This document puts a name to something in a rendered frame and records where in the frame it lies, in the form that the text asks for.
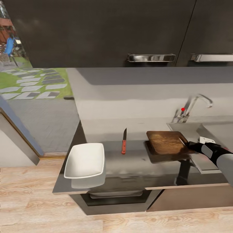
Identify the cutting board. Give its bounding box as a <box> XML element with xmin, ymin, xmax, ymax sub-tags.
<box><xmin>146</xmin><ymin>131</ymin><xmax>196</xmax><ymax>154</ymax></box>

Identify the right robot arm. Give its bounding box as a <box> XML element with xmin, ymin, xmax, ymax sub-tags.
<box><xmin>185</xmin><ymin>136</ymin><xmax>233</xmax><ymax>188</ymax></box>

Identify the parer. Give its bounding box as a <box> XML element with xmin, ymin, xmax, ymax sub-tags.
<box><xmin>122</xmin><ymin>129</ymin><xmax>127</xmax><ymax>154</ymax></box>

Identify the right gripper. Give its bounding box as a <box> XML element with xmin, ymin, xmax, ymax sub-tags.
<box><xmin>185</xmin><ymin>141</ymin><xmax>202</xmax><ymax>153</ymax></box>

